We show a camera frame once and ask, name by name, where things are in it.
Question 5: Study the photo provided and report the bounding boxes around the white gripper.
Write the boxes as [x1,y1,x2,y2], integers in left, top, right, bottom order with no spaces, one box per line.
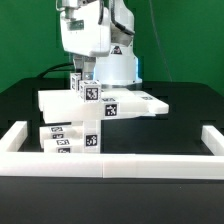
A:
[60,0,111,80]

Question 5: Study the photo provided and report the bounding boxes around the white tagged cube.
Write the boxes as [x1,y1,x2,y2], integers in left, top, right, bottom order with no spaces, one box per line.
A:
[79,80,101,102]
[70,73,81,91]

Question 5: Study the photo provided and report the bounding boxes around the white chair back frame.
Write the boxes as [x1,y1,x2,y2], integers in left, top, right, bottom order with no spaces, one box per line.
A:
[38,88,169,123]

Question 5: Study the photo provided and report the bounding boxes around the white chair seat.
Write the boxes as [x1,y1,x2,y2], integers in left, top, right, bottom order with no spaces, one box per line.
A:
[72,120,101,153]

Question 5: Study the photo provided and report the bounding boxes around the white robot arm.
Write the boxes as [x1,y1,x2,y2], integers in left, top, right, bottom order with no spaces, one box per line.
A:
[55,0,142,87]

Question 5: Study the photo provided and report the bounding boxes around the white U-shaped obstacle fence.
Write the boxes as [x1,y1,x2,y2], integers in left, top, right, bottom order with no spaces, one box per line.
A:
[0,121,224,180]

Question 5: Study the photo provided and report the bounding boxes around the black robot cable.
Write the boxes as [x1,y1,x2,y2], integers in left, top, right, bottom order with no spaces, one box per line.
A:
[36,61,76,80]

